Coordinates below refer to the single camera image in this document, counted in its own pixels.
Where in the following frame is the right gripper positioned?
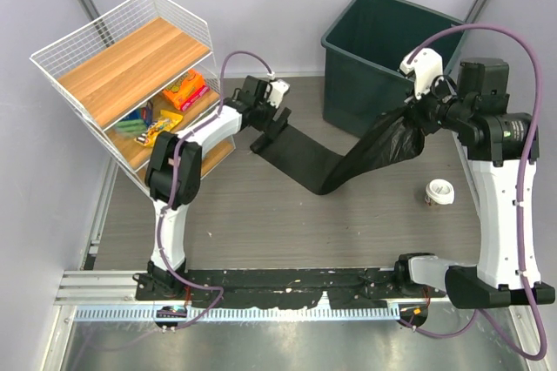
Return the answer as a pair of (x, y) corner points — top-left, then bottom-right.
(406, 71), (473, 136)

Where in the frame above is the black trash bag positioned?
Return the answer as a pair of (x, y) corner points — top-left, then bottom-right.
(256, 109), (426, 195)

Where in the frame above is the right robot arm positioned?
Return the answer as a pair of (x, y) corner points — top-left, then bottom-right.
(393, 50), (556, 309)

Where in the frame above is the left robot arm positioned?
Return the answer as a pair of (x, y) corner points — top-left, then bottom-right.
(138, 76), (290, 300)

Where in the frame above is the dark green trash bin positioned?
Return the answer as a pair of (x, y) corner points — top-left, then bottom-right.
(321, 0), (461, 137)

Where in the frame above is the white paper cup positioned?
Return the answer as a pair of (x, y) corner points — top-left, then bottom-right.
(424, 179), (455, 206)

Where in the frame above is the orange snack box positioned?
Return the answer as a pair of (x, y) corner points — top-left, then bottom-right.
(162, 69), (209, 111)

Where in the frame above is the yellow candy bag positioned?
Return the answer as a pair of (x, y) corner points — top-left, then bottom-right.
(134, 110), (183, 147)

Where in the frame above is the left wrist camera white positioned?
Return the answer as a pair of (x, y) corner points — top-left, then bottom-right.
(266, 71), (291, 108)

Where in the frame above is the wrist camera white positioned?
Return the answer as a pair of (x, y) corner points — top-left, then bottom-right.
(399, 48), (443, 100)
(266, 71), (291, 108)

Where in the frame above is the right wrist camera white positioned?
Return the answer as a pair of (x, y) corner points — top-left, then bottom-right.
(399, 48), (443, 100)

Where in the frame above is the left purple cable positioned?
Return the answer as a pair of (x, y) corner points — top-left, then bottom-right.
(154, 51), (278, 333)

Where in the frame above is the white wire shelf rack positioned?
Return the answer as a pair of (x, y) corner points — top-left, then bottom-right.
(30, 0), (220, 192)

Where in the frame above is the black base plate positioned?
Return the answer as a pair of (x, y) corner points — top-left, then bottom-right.
(133, 266), (444, 310)

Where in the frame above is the white cable duct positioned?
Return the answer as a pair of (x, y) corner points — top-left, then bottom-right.
(74, 303), (400, 325)

